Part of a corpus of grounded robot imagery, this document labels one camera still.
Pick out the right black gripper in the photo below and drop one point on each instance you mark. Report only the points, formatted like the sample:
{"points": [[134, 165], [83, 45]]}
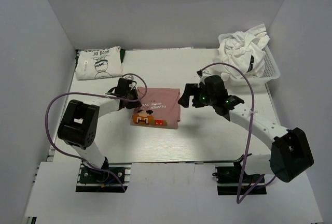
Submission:
{"points": [[194, 96]]}

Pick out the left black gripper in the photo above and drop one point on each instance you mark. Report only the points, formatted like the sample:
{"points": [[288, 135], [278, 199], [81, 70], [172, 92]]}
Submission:
{"points": [[133, 96]]}

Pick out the pink t shirt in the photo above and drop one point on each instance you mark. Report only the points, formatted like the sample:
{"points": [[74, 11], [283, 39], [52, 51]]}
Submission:
{"points": [[160, 109]]}

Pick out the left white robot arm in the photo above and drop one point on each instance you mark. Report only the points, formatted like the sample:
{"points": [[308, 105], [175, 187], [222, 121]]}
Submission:
{"points": [[79, 123]]}

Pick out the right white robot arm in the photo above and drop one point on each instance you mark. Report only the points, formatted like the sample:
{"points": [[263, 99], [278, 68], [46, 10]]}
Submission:
{"points": [[290, 153]]}

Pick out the crumpled white shirts pile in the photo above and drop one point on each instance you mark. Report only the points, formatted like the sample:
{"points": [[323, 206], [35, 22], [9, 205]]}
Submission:
{"points": [[245, 50]]}

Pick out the folded white printed t shirt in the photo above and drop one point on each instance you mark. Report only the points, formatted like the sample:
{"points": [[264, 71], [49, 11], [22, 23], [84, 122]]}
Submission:
{"points": [[98, 64]]}

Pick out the folded dark green t shirt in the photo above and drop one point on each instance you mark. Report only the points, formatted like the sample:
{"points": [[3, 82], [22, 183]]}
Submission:
{"points": [[122, 55]]}

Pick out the white plastic basket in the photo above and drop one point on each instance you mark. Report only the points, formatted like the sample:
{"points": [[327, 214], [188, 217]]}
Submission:
{"points": [[271, 71]]}

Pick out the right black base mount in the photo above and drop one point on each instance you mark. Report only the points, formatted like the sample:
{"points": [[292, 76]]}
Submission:
{"points": [[227, 178]]}

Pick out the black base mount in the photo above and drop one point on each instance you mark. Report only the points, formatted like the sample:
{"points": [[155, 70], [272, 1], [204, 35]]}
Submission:
{"points": [[92, 181], [227, 178]]}

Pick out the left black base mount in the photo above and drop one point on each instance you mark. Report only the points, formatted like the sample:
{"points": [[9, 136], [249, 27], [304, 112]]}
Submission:
{"points": [[92, 181]]}

